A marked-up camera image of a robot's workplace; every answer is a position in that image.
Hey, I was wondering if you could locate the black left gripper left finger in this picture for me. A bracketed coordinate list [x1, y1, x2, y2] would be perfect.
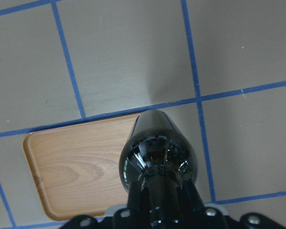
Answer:
[127, 181, 142, 211]

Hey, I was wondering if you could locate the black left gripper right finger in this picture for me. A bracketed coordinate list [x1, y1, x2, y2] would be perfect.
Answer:
[182, 181, 204, 211]

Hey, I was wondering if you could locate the dark wine bottle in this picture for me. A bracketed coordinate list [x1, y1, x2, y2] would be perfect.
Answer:
[118, 110, 199, 229]

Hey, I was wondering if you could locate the wooden tray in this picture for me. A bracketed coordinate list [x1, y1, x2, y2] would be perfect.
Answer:
[22, 114, 137, 221]

